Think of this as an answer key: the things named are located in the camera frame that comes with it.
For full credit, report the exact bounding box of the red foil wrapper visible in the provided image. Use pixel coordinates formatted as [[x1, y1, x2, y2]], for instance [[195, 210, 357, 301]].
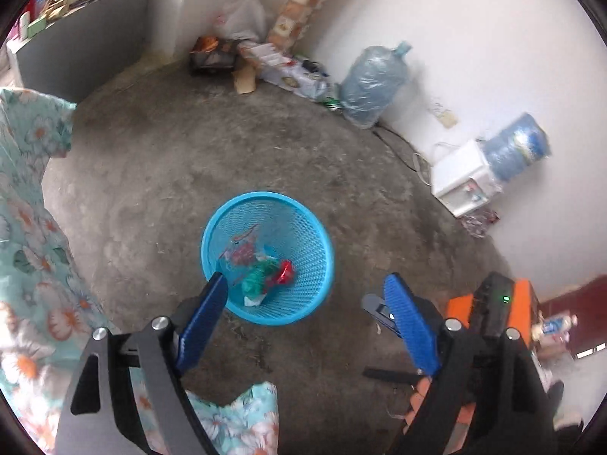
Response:
[[266, 260, 297, 290]]

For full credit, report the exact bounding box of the large white plastic bag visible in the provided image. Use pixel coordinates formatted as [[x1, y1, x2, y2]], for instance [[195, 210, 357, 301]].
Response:
[[213, 0, 266, 41]]

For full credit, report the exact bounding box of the checkered rolled mat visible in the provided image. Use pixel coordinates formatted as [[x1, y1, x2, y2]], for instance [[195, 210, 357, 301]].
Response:
[[266, 0, 352, 50]]

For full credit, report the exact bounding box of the small plastic bottle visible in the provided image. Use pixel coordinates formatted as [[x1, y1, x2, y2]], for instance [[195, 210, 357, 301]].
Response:
[[541, 315, 578, 337]]

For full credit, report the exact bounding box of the black floor cable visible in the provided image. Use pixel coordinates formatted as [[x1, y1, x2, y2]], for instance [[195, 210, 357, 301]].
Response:
[[372, 123, 432, 176]]

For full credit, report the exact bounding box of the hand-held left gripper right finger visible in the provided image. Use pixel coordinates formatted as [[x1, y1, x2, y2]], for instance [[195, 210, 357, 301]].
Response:
[[383, 274, 558, 455]]

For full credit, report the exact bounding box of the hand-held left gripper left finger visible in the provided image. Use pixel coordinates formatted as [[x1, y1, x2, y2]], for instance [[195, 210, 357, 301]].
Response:
[[54, 272, 229, 455]]

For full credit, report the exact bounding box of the white water dispenser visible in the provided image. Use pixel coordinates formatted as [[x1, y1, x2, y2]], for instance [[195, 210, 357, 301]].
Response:
[[431, 140, 501, 218]]

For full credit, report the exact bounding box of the clear wrapper with red print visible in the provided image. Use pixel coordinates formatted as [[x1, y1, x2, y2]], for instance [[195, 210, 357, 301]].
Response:
[[218, 225, 266, 276]]

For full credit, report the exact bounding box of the floral teal cloth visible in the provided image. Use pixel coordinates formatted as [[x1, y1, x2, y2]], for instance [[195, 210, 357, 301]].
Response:
[[0, 88, 278, 455]]

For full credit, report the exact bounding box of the blue mesh plastic basket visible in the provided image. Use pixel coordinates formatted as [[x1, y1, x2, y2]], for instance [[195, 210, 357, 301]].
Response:
[[200, 192, 335, 327]]

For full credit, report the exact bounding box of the empty blue water jug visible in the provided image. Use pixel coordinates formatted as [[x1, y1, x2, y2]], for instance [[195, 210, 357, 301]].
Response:
[[340, 42, 412, 129]]

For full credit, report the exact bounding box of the blue water dispenser bottle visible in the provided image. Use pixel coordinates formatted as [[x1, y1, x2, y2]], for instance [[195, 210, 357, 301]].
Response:
[[484, 113, 551, 183]]

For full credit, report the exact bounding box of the grey cabinet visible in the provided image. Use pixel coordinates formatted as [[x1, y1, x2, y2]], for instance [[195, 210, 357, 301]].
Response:
[[7, 0, 155, 100]]

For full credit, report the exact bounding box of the black box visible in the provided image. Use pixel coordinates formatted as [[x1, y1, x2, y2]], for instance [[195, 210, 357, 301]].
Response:
[[190, 37, 238, 75]]

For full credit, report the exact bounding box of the patterned dark wrapper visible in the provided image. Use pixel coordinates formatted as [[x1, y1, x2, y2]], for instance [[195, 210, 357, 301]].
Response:
[[460, 209, 500, 238]]

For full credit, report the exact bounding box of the green plastic wrapper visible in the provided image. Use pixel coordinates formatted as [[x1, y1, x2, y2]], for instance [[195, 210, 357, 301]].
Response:
[[242, 265, 280, 301]]

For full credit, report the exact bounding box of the cardboard piece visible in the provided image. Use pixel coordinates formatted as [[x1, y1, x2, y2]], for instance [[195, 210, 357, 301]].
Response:
[[232, 59, 259, 93]]

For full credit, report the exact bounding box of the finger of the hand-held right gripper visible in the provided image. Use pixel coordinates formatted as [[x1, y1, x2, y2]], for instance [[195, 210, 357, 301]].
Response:
[[362, 294, 404, 339]]

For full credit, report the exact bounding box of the white wall socket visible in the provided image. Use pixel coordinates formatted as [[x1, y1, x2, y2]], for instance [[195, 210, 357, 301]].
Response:
[[429, 102, 458, 128]]

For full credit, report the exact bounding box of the dark red wooden cabinet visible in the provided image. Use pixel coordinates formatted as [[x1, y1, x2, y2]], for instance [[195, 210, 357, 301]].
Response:
[[541, 277, 607, 358]]

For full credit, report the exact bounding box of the person's right hand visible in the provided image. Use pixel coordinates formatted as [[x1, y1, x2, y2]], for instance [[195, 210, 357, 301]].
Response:
[[402, 377, 432, 437]]

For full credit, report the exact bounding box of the row of colourful boxes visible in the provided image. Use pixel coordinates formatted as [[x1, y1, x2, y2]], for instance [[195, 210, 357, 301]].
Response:
[[9, 0, 119, 43]]

